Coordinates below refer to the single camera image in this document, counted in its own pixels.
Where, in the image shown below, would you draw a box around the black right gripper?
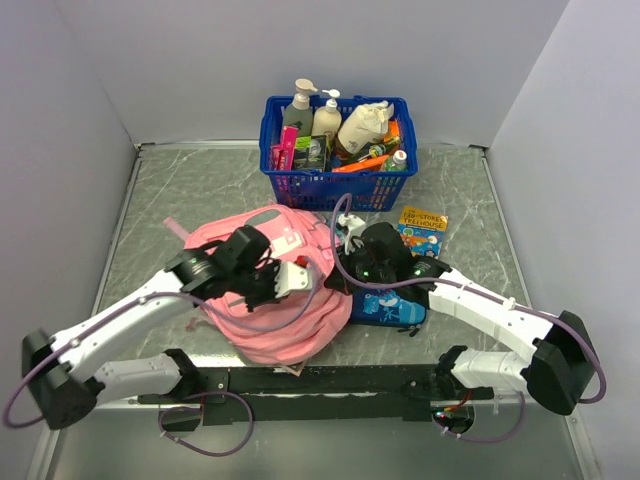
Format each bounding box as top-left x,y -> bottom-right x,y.
326,239 -> 394,295

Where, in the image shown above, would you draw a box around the blue shark pencil case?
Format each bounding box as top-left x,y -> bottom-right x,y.
349,290 -> 428,337

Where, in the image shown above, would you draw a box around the pink student backpack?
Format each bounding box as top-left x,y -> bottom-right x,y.
164,204 -> 353,367

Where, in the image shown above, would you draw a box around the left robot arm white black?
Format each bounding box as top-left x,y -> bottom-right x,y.
20,225 -> 298,430

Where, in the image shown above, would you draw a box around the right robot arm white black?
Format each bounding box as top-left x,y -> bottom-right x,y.
325,215 -> 601,416

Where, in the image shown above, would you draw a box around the orange toothbrush pack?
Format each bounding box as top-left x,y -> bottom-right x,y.
331,155 -> 389,174

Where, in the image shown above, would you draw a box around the yellow treehouse book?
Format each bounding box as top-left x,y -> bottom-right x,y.
397,206 -> 448,258

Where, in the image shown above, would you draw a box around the blue plastic basket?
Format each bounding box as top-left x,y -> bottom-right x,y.
259,95 -> 418,212

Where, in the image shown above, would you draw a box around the small green bottle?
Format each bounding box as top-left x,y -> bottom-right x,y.
368,141 -> 399,158

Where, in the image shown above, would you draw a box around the pink box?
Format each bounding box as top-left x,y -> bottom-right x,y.
271,126 -> 298,171

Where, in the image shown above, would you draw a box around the black green box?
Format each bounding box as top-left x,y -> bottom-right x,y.
292,135 -> 331,172

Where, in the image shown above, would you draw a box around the cream pump bottle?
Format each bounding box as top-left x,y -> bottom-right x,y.
311,89 -> 342,140

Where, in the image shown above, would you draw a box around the grey pump bottle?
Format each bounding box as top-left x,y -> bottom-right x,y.
282,78 -> 318,137

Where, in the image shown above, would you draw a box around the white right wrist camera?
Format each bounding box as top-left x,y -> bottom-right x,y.
335,213 -> 366,255

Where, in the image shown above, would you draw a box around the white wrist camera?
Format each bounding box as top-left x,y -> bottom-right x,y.
274,257 -> 319,299
335,213 -> 366,255

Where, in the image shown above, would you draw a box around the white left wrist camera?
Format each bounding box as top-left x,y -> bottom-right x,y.
274,257 -> 319,299

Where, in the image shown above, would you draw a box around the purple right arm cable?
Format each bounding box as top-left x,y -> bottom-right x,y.
330,193 -> 609,444

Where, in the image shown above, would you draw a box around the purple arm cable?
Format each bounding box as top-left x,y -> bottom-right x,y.
330,193 -> 609,444
2,257 -> 324,457

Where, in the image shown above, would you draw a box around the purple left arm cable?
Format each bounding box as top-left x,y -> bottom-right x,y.
2,257 -> 324,457

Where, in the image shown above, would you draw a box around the black mounting base rail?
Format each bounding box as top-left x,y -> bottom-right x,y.
138,364 -> 465,422

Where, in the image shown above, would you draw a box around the beige drawstring pouch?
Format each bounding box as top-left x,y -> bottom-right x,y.
334,100 -> 394,158

